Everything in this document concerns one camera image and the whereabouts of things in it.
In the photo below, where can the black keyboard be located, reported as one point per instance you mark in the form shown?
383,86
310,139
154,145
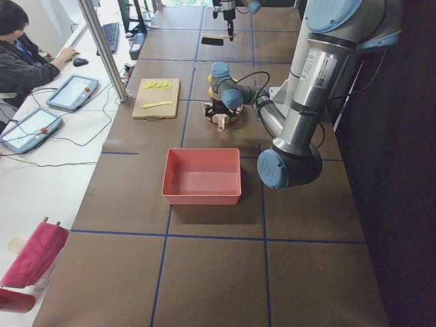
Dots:
111,34

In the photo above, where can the beige plastic dustpan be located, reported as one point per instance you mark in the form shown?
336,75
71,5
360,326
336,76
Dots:
222,117

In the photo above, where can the teach pendant tablet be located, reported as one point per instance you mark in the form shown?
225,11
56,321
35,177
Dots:
31,131
73,93

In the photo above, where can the near teach pendant tablet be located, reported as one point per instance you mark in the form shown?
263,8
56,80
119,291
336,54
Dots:
31,131

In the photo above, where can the pink plastic bin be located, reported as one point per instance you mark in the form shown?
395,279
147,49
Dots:
202,176

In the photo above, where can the black computer mouse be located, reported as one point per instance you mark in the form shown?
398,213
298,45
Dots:
78,62

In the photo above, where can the seated person dark jacket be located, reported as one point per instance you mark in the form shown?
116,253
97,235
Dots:
23,68

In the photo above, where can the pink towel on rack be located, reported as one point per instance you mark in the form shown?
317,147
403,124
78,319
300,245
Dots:
36,257

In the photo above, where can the black box with label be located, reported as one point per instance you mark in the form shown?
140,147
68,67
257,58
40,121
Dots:
136,44

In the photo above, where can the paper cup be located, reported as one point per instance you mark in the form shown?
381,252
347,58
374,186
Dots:
16,245

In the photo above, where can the yellow plastic knife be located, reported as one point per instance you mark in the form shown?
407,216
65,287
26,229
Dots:
146,106

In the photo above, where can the beige hand brush black bristles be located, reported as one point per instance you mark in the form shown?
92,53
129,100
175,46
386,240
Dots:
218,40

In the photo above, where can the orange black connector far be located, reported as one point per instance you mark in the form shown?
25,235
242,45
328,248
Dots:
127,72

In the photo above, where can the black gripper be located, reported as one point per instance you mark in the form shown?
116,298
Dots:
229,13
216,110

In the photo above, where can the far teach pendant tablet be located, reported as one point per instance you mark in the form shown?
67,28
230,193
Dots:
73,93

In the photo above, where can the bamboo cutting board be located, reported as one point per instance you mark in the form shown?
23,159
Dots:
154,95

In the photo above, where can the aluminium frame post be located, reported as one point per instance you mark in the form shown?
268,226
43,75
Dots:
94,26

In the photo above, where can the red cylinder object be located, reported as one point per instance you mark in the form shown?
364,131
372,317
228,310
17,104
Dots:
16,302

